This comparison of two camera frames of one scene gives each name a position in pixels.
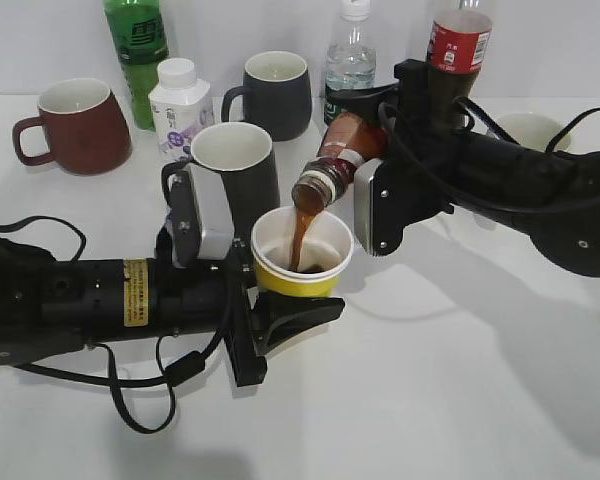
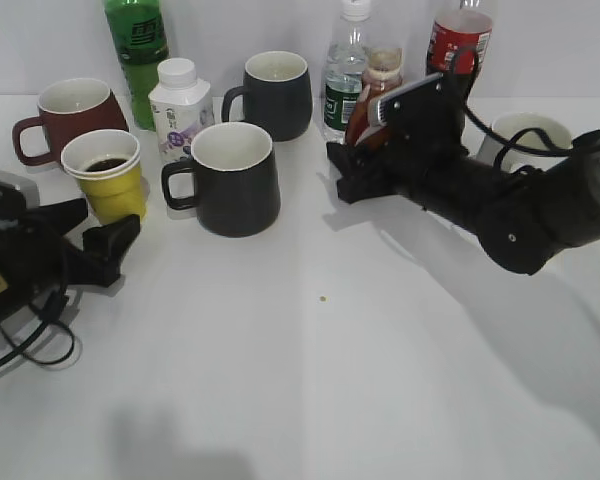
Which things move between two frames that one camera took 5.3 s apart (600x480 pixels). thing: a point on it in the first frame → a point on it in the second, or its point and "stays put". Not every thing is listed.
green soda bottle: x=140 y=35 stays put
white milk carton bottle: x=181 y=106 stays put
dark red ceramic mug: x=85 y=128 stays put
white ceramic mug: x=535 y=131 stays put
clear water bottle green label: x=350 y=61 stays put
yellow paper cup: x=301 y=254 → x=107 y=165
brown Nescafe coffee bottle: x=350 y=139 → x=383 y=72
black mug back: x=276 y=95 stays put
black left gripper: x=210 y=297 → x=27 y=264
